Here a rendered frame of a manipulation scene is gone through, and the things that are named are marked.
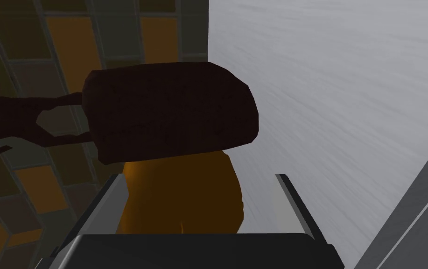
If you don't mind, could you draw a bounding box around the orange rounded object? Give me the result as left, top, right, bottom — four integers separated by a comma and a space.
116, 149, 245, 235

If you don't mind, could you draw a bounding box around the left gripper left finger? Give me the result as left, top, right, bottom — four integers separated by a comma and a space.
51, 173, 130, 259

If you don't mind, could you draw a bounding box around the grey flat panel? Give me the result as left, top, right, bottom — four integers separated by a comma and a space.
353, 125, 428, 269

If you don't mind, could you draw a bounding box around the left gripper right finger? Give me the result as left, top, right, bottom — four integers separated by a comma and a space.
273, 173, 329, 246

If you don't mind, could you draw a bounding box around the dark brown bread loaf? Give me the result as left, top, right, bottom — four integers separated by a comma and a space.
82, 61, 260, 165

